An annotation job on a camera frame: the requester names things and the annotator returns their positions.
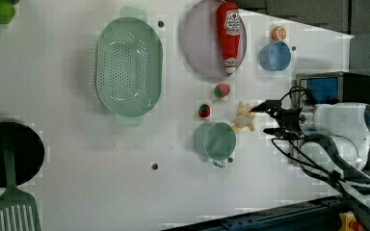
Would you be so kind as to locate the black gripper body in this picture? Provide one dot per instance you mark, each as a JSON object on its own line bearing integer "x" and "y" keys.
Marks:
{"x": 289, "y": 122}

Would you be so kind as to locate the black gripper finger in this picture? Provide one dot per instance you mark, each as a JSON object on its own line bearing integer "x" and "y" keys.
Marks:
{"x": 274, "y": 131}
{"x": 268, "y": 106}

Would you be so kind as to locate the peeled toy banana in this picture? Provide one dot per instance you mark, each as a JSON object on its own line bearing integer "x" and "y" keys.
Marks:
{"x": 244, "y": 118}

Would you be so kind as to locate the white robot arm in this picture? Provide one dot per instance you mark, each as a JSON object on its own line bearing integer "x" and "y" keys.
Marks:
{"x": 330, "y": 143}

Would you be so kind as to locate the toy strawberry near plate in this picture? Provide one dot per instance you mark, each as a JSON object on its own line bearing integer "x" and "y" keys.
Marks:
{"x": 222, "y": 90}

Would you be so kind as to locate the blue cup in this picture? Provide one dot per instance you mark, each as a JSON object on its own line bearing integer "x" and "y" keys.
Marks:
{"x": 275, "y": 56}

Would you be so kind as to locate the green mug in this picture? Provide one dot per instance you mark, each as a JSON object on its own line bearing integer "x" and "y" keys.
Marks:
{"x": 216, "y": 141}

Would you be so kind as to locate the toy strawberry near mug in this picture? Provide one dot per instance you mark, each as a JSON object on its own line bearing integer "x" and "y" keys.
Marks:
{"x": 204, "y": 111}

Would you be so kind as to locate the orange toy fruit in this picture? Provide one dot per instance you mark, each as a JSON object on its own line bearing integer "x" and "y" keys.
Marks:
{"x": 279, "y": 33}

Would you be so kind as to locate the red ketchup bottle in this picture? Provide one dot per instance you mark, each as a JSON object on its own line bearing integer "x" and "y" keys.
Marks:
{"x": 229, "y": 30}

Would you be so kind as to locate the green plastic colander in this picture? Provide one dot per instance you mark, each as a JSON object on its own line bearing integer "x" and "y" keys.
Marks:
{"x": 128, "y": 67}

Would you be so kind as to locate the black round pan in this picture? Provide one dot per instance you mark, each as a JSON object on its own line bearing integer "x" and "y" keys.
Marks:
{"x": 26, "y": 149}

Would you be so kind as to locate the green spatula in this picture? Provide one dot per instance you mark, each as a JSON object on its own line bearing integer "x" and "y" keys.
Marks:
{"x": 18, "y": 209}

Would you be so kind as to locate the green toy fruit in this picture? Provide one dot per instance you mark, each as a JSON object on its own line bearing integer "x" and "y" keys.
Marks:
{"x": 7, "y": 11}

